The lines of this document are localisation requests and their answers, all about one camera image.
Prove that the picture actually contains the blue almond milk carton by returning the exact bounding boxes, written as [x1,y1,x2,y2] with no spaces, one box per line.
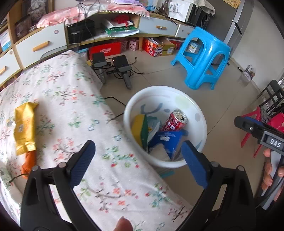
[148,131,182,161]

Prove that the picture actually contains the orange peel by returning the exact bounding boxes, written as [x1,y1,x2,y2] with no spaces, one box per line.
[21,150,37,179]

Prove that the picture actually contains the red drink can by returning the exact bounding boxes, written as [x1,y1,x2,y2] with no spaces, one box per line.
[161,109,188,131]

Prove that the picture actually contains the yellow green sponge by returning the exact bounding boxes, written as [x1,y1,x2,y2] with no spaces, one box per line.
[131,114,148,150]

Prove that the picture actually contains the right hand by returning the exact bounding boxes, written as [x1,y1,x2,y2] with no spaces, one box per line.
[261,148,284,201]

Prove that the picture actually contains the left hand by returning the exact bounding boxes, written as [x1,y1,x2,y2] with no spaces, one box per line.
[114,217,133,231]

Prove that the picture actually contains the floral tablecloth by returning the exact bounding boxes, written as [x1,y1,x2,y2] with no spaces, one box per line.
[1,50,192,230]

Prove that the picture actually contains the white plastic basin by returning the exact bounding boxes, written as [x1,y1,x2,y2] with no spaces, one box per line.
[123,86,207,168]

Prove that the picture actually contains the yellow snack wrapper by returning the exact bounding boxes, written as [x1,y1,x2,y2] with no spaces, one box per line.
[14,102,38,155]

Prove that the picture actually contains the blue plastic stool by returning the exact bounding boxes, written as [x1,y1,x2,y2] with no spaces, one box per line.
[171,27,231,90]

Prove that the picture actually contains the black speaker left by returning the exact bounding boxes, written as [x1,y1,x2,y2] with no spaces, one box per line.
[92,52,107,84]

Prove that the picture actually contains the black speaker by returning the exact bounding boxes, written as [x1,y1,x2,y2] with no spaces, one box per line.
[92,52,107,84]
[112,55,132,90]

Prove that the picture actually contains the black speaker right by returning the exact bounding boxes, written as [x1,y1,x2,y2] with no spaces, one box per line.
[112,55,132,90]

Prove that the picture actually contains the red flat box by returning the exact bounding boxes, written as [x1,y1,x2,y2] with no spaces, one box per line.
[89,41,121,60]

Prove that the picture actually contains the red snack carton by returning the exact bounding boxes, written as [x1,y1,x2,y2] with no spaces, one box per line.
[143,37,175,57]

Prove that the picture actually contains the wooden cabinet with drawers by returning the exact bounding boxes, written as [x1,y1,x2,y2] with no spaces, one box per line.
[1,1,69,88]

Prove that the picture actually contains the long low tv cabinet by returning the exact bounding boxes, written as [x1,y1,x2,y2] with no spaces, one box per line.
[68,12,194,47]

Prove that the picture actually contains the pink cloth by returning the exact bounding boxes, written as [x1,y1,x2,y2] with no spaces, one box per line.
[37,1,150,28]

